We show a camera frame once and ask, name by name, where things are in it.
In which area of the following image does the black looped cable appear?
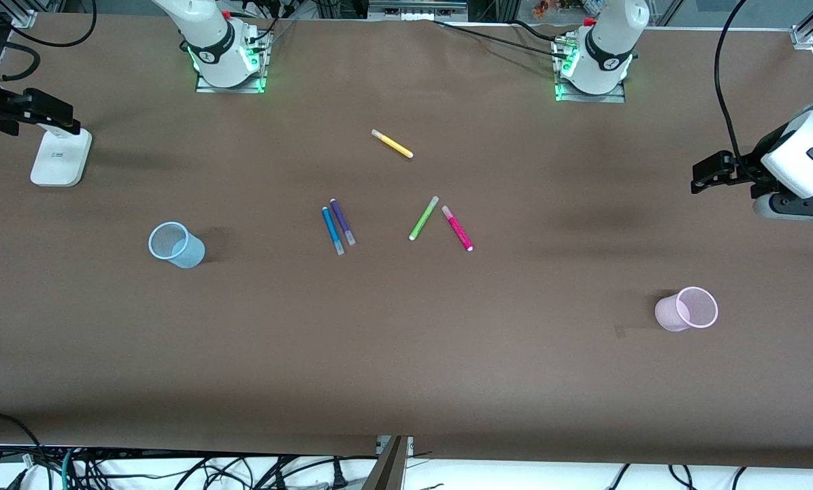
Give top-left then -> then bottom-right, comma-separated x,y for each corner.
0,412 -> 48,490

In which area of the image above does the pink marker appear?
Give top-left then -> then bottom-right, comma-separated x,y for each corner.
442,206 -> 474,252

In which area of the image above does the white power strip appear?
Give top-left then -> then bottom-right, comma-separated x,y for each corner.
369,0 -> 469,21

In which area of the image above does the purple marker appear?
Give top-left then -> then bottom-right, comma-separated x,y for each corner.
329,198 -> 356,246

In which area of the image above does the long black cable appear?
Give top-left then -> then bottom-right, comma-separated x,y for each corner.
433,19 -> 565,56

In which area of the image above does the yellow marker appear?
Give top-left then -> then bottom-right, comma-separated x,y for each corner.
371,129 -> 414,159

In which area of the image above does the thin black cable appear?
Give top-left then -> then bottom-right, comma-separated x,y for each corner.
0,0 -> 98,49

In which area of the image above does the blue marker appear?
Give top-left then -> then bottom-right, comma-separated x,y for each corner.
321,207 -> 345,257

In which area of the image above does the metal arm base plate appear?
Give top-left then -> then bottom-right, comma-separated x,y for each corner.
195,29 -> 273,94
554,37 -> 627,104

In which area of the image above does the thick black hose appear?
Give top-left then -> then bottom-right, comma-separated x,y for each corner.
0,44 -> 41,83

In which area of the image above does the translucent pink cup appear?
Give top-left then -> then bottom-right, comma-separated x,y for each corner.
654,286 -> 719,333

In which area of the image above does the dark metal post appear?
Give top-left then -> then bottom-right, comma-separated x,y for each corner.
361,436 -> 414,490

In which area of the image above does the translucent blue cup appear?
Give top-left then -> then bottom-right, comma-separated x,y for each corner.
148,221 -> 206,270

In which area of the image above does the green marker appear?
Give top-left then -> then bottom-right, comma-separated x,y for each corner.
408,196 -> 440,242

